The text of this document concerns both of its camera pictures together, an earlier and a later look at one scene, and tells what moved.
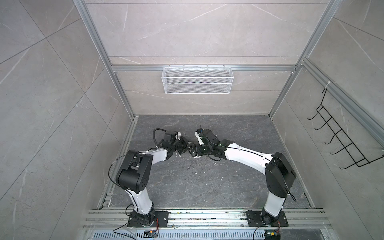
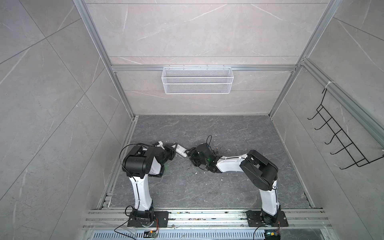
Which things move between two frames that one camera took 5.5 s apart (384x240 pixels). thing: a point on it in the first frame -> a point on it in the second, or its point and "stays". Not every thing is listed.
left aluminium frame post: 95,33 stays
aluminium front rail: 104,219 stays
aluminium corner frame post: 328,10 stays
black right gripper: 197,146 -> 192,154
